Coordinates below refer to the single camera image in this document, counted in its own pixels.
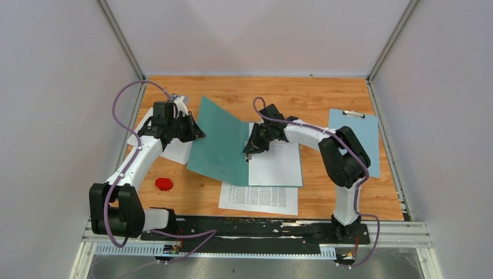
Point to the teal green folder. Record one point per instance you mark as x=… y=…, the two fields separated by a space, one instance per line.
x=220 y=154

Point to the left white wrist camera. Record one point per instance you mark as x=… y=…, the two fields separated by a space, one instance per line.
x=181 y=103

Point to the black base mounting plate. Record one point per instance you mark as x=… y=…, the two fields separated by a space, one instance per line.
x=241 y=235

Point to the aluminium frame rail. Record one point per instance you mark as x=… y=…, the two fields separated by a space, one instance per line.
x=387 y=234

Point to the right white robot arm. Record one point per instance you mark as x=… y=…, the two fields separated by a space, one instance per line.
x=345 y=160

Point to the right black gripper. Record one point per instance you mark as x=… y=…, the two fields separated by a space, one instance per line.
x=254 y=146

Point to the red small object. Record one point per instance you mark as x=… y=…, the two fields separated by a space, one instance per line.
x=164 y=184

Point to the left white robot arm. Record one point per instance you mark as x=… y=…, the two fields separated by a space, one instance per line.
x=115 y=204

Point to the printed paper sheet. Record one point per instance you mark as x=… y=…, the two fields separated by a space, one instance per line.
x=280 y=166
x=276 y=200
x=175 y=151

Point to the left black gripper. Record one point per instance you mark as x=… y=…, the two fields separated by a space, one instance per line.
x=195 y=132

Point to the blue clipboard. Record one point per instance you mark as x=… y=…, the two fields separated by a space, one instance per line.
x=365 y=127

